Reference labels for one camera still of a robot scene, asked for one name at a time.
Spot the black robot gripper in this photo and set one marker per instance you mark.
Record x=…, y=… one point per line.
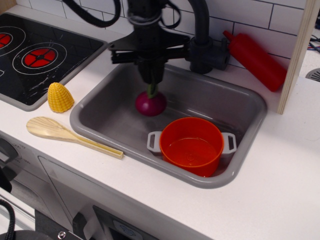
x=149, y=42

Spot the purple toy beet green stem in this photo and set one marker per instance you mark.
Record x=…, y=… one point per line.
x=151, y=102

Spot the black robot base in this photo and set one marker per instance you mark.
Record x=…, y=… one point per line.
x=45, y=228

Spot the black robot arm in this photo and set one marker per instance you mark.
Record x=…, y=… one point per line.
x=149, y=8

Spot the grey plastic sink basin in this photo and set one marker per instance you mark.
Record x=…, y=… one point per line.
x=108, y=115

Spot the dark grey toy faucet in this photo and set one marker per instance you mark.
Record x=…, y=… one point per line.
x=204, y=55

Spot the yellow toy corn piece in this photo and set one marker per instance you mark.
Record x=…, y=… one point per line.
x=59, y=98

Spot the red ketchup squeeze bottle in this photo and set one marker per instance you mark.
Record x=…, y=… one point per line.
x=256, y=60

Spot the black toy stove top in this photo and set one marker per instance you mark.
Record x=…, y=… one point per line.
x=34, y=55

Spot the wooden toy spoon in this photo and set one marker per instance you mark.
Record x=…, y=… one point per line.
x=48, y=128

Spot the light wooden side panel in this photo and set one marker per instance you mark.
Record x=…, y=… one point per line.
x=309, y=16

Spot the white toy oven front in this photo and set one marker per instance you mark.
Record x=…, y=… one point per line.
x=23, y=175

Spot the orange toy pot grey handles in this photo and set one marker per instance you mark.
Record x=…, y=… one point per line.
x=193, y=144

